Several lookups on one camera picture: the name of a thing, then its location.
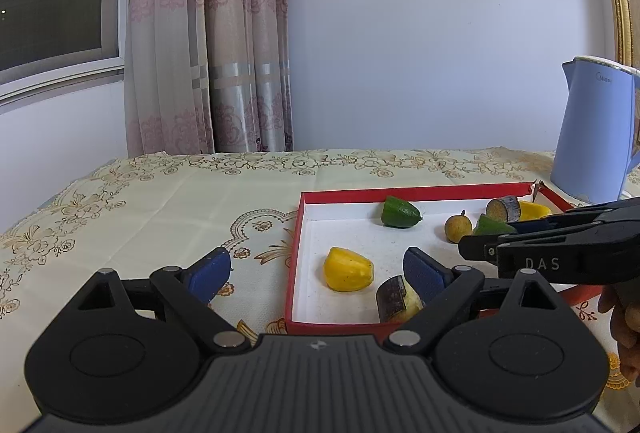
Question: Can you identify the green bell pepper piece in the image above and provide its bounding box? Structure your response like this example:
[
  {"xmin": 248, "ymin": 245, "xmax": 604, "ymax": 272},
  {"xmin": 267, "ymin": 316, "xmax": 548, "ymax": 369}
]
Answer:
[
  {"xmin": 472, "ymin": 214, "xmax": 518, "ymax": 236},
  {"xmin": 381, "ymin": 196, "xmax": 423, "ymax": 229}
]

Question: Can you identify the small brown longan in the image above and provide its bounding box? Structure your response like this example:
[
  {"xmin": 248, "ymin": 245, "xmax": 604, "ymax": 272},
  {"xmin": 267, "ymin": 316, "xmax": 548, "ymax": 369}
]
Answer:
[{"xmin": 444, "ymin": 210, "xmax": 473, "ymax": 244}]

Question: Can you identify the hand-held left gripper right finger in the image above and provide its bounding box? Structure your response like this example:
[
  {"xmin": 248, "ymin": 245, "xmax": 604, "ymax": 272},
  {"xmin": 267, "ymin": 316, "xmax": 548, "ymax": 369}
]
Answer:
[{"xmin": 382, "ymin": 247, "xmax": 568, "ymax": 354}]

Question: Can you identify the cut eggplant piece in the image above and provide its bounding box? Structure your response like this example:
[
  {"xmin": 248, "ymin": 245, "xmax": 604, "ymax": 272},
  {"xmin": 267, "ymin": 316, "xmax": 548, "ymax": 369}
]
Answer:
[
  {"xmin": 486, "ymin": 196, "xmax": 522, "ymax": 223},
  {"xmin": 376, "ymin": 275, "xmax": 425, "ymax": 324}
]

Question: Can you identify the light blue electric kettle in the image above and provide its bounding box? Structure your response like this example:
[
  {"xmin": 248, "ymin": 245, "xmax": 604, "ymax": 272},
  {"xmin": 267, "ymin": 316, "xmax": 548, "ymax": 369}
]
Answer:
[{"xmin": 550, "ymin": 56, "xmax": 640, "ymax": 205}]

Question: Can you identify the pink patterned curtain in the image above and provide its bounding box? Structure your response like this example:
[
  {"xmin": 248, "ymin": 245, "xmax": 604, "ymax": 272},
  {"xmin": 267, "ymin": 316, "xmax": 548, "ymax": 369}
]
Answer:
[{"xmin": 122, "ymin": 0, "xmax": 294, "ymax": 157}]

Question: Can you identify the red shallow box tray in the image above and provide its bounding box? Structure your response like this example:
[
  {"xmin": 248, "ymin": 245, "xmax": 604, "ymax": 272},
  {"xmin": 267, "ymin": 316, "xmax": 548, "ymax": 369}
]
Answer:
[{"xmin": 285, "ymin": 182, "xmax": 608, "ymax": 338}]

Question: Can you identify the person's right hand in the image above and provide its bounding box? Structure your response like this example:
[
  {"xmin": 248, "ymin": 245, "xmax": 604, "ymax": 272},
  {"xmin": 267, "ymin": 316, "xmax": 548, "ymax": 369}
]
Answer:
[{"xmin": 597, "ymin": 284, "xmax": 640, "ymax": 383}]

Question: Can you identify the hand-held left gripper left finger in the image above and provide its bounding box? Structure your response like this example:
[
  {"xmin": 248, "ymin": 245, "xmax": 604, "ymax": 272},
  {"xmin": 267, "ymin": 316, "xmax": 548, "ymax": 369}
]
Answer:
[{"xmin": 65, "ymin": 247, "xmax": 251, "ymax": 354}]

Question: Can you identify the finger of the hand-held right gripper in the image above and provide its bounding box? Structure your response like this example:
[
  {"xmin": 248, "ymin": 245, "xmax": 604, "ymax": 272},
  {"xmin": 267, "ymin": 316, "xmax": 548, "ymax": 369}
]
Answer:
[
  {"xmin": 510, "ymin": 197, "xmax": 640, "ymax": 235},
  {"xmin": 459, "ymin": 216, "xmax": 640, "ymax": 261}
]

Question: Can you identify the yellow bell pepper piece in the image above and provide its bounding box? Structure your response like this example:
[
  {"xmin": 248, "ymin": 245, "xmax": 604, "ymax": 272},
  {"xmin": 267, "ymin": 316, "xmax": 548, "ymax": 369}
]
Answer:
[
  {"xmin": 323, "ymin": 247, "xmax": 375, "ymax": 292},
  {"xmin": 517, "ymin": 200, "xmax": 552, "ymax": 220}
]

